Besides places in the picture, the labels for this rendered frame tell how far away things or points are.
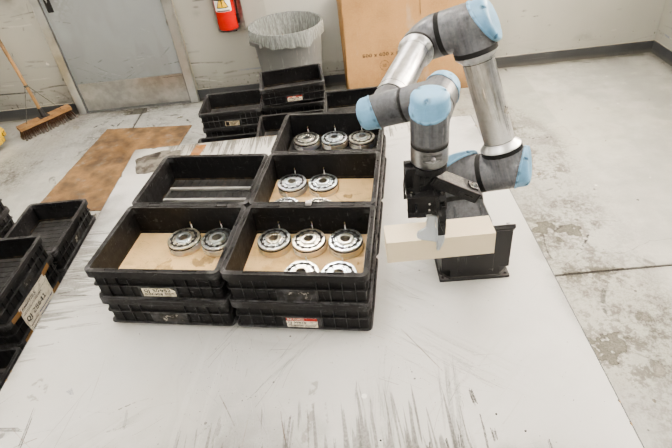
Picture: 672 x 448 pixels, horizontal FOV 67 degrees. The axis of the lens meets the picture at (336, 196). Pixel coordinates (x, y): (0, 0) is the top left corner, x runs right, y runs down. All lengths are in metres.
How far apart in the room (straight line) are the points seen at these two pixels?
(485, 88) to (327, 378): 0.87
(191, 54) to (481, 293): 3.53
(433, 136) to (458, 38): 0.47
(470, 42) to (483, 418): 0.92
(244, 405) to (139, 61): 3.68
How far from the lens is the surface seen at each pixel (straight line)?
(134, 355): 1.62
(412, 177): 1.06
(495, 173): 1.50
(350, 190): 1.75
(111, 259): 1.67
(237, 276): 1.38
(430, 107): 0.94
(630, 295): 2.69
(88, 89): 4.96
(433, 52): 1.39
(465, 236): 1.15
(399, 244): 1.13
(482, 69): 1.42
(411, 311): 1.52
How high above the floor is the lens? 1.86
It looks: 36 degrees down
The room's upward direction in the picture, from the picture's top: 7 degrees counter-clockwise
